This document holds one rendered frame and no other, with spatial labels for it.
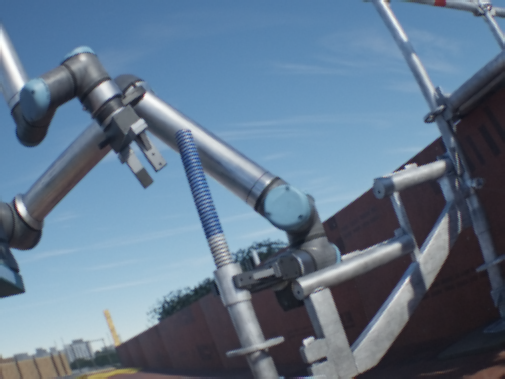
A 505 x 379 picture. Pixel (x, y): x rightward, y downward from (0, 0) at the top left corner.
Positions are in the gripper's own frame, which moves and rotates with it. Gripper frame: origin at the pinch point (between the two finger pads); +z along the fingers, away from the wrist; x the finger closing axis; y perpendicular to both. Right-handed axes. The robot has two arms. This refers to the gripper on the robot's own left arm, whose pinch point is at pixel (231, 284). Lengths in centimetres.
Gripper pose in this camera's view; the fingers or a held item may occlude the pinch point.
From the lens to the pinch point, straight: 106.3
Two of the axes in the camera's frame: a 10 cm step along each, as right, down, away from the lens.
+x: 6.7, -4.0, -6.3
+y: -3.2, -9.2, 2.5
